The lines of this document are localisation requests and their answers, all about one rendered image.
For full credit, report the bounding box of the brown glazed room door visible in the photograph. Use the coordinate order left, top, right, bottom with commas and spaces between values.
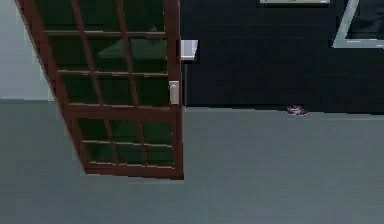
13, 0, 185, 181

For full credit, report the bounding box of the small red white object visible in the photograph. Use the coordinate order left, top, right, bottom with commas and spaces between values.
286, 105, 309, 117

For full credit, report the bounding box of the grey framed window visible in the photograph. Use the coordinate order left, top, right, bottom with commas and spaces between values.
332, 0, 384, 50

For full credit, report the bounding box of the white door handle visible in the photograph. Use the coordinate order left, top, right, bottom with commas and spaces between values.
168, 80, 181, 106

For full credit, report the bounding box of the white wall box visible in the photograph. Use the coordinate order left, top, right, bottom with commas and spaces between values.
180, 39, 199, 61

